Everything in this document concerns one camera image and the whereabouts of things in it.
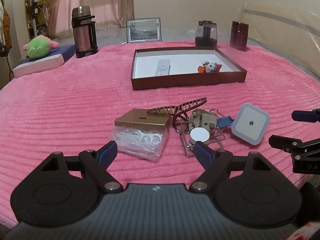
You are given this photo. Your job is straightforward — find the small white round puck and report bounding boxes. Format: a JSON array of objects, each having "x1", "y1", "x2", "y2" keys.
[{"x1": 190, "y1": 127, "x2": 210, "y2": 145}]

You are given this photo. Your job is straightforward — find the silver wire rack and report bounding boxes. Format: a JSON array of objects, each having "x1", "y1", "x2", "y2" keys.
[{"x1": 175, "y1": 121, "x2": 226, "y2": 158}]

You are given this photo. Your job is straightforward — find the blue binder clip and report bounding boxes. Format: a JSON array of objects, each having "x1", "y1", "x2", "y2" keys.
[{"x1": 210, "y1": 109, "x2": 234, "y2": 129}]

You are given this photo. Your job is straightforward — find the white square night light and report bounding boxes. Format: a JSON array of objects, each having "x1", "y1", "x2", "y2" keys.
[{"x1": 231, "y1": 103, "x2": 270, "y2": 145}]

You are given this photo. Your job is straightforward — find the beige power plug adapter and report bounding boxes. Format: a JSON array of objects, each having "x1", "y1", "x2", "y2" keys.
[{"x1": 189, "y1": 109, "x2": 217, "y2": 132}]

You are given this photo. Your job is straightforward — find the clear bag of floss picks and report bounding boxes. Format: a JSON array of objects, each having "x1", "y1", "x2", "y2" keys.
[{"x1": 109, "y1": 127, "x2": 168, "y2": 161}]

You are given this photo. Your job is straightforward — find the gold box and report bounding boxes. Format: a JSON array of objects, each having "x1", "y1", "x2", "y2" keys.
[{"x1": 114, "y1": 109, "x2": 170, "y2": 132}]

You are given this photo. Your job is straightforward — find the leopard print hair claw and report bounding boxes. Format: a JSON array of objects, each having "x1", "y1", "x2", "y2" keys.
[{"x1": 147, "y1": 97, "x2": 207, "y2": 127}]

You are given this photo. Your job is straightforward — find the pink fluffy blanket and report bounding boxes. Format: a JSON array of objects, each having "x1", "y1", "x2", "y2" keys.
[{"x1": 1, "y1": 41, "x2": 319, "y2": 228}]

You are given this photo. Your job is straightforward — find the small Doraemon figurine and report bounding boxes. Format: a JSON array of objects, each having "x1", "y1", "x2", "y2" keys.
[{"x1": 197, "y1": 61, "x2": 222, "y2": 73}]

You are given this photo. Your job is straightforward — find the brown shallow tray box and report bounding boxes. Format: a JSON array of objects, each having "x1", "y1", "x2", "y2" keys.
[{"x1": 131, "y1": 47, "x2": 247, "y2": 90}]

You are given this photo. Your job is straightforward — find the maroon cylindrical flask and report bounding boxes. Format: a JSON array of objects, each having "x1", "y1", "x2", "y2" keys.
[{"x1": 229, "y1": 21, "x2": 249, "y2": 51}]

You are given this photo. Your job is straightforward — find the white remote control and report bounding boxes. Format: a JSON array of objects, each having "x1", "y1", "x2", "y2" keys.
[{"x1": 155, "y1": 59, "x2": 170, "y2": 76}]

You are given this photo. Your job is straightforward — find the white and blue flat box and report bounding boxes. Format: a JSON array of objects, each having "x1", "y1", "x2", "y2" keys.
[{"x1": 13, "y1": 44, "x2": 75, "y2": 78}]

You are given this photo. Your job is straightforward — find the green pink plush toy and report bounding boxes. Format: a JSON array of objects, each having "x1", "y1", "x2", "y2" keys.
[{"x1": 23, "y1": 35, "x2": 60, "y2": 59}]

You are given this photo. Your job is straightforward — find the dark glass humidifier jar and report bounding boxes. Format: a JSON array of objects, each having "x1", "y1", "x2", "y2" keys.
[{"x1": 195, "y1": 20, "x2": 217, "y2": 49}]

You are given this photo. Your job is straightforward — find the framed sand art picture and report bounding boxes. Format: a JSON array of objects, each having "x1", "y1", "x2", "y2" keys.
[{"x1": 126, "y1": 18, "x2": 162, "y2": 43}]

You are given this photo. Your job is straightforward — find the hanging jackets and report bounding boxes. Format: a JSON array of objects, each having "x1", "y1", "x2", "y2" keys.
[{"x1": 0, "y1": 0, "x2": 12, "y2": 57}]

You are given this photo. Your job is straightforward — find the pink curtain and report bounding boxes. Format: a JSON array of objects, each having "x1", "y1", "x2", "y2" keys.
[{"x1": 44, "y1": 0, "x2": 134, "y2": 38}]

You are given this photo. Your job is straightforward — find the wooden bookshelf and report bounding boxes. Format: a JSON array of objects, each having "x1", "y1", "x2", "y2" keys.
[{"x1": 25, "y1": 0, "x2": 47, "y2": 40}]

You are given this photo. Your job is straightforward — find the steel thermos with black handle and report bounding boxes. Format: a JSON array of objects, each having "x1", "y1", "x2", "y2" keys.
[{"x1": 72, "y1": 6, "x2": 98, "y2": 58}]

